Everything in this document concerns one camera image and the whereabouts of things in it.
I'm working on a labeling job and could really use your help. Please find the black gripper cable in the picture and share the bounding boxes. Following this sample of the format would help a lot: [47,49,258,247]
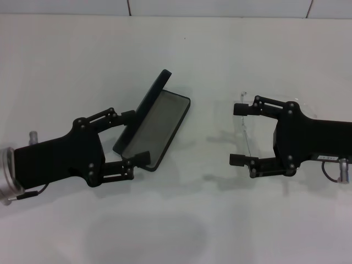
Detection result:
[5,183,50,207]
[321,157,352,183]

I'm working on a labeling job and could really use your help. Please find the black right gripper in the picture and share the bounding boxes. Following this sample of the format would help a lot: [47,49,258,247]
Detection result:
[229,95,352,179]

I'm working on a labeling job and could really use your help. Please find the black glasses case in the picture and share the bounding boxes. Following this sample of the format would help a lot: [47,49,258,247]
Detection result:
[112,69,193,173]

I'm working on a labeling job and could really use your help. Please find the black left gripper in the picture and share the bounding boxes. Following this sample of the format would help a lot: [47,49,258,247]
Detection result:
[13,107,151,191]

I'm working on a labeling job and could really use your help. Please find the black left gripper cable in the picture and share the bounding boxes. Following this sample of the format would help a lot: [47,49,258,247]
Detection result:
[5,183,50,207]

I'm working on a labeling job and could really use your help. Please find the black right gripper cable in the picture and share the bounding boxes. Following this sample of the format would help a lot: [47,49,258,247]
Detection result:
[321,157,352,183]

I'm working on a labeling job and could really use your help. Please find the clear plastic glasses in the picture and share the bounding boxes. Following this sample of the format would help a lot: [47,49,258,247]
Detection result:
[233,90,317,177]

